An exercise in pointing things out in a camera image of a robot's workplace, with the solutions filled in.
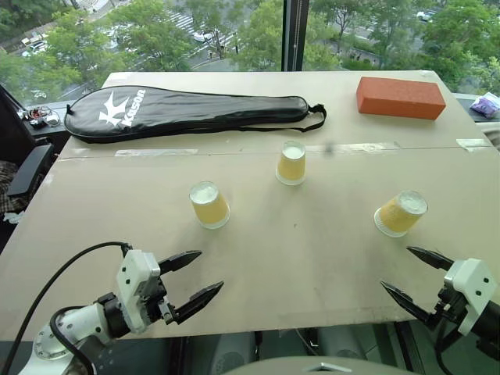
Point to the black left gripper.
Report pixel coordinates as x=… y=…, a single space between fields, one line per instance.
x=156 y=302

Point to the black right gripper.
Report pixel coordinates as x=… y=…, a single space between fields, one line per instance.
x=449 y=306

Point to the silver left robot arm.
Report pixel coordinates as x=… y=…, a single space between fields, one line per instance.
x=74 y=322

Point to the yellow paper cup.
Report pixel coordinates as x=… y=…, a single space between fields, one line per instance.
x=400 y=215
x=209 y=205
x=291 y=164

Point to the clear tape strip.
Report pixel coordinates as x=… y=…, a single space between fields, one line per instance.
x=156 y=152
x=472 y=144

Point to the grey rounded robot body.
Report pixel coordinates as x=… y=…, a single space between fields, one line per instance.
x=312 y=367

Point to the black Kason racket bag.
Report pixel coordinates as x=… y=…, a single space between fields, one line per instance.
x=176 y=113

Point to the orange brick block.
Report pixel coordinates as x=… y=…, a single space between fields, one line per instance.
x=398 y=97

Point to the purple plastic bag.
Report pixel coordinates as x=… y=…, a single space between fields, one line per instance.
x=486 y=105

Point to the black office chair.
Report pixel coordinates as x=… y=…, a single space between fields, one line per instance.
x=27 y=172

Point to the plaid cloth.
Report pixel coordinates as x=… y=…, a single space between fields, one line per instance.
x=8 y=187

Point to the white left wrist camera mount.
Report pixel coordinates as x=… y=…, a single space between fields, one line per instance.
x=134 y=281

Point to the black window frame post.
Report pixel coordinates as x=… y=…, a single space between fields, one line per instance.
x=296 y=35

